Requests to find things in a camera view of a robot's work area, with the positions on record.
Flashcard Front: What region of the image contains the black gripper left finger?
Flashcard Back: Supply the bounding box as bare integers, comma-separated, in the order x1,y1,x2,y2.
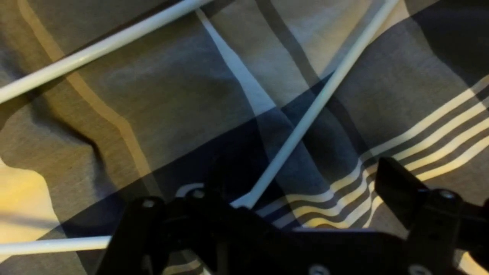
172,182,232,214

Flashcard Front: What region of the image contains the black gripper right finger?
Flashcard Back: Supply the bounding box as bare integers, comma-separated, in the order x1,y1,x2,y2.
374,158,461,230

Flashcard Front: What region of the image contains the plaid yellow grey blanket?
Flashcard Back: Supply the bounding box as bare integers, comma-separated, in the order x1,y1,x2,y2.
0,0,489,275

